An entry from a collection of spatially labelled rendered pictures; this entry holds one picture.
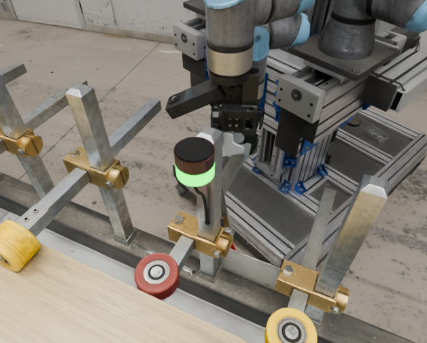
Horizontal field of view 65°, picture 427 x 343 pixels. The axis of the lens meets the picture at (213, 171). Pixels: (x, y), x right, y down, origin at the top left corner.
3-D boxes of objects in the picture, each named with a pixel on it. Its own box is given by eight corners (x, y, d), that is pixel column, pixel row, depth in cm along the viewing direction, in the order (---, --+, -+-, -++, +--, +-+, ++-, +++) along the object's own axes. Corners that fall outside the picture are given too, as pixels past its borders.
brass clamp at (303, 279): (281, 268, 74) (285, 256, 70) (344, 293, 70) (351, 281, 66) (272, 292, 70) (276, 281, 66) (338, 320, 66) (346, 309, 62)
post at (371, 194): (301, 313, 80) (364, 169, 47) (315, 319, 79) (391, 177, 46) (297, 327, 78) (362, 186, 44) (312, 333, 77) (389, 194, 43)
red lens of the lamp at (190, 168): (186, 143, 53) (185, 133, 52) (221, 154, 52) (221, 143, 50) (167, 167, 50) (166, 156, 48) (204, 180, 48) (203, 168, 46)
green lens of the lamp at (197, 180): (187, 155, 55) (186, 145, 54) (220, 165, 53) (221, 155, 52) (168, 179, 51) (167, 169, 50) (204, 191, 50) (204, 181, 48)
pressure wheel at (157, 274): (156, 274, 72) (149, 244, 64) (189, 289, 70) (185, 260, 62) (134, 307, 67) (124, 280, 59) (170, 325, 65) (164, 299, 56)
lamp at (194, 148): (192, 218, 67) (187, 132, 52) (218, 227, 65) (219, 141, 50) (178, 240, 63) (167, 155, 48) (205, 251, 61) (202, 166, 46)
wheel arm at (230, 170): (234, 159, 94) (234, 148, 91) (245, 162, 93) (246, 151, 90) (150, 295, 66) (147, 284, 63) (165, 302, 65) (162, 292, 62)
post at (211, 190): (207, 271, 87) (202, 121, 54) (219, 277, 86) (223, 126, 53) (200, 283, 85) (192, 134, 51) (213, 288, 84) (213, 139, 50)
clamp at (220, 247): (179, 223, 79) (177, 209, 75) (232, 243, 75) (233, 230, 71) (167, 241, 75) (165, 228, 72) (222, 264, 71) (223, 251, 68)
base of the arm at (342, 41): (336, 32, 103) (345, -3, 96) (382, 48, 95) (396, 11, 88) (306, 46, 96) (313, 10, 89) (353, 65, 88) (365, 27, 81)
